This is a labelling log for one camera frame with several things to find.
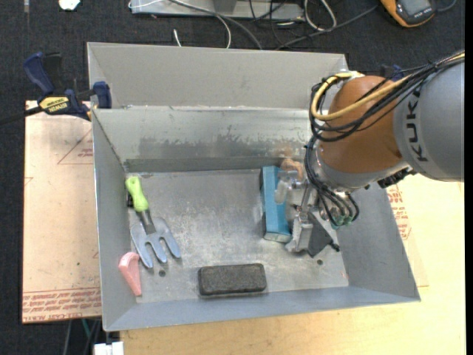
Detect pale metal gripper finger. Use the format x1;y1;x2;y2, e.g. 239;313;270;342
299;221;316;254
285;220;302;253

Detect black flat angular object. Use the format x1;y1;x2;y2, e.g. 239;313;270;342
306;212;341;258

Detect blue box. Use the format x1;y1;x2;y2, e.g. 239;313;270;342
258;165;293;244

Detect brown rounded toy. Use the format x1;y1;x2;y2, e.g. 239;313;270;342
279;156;304;180

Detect dark green flat block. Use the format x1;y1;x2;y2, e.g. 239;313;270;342
197;263;268;297

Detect grey metal bin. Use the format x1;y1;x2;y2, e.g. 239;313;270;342
86;41;421;332

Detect pink plastic wedge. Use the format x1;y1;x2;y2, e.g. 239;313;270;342
118;251;143;297

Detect green-handled metal garden fork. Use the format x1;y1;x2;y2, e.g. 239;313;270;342
124;175;183;269

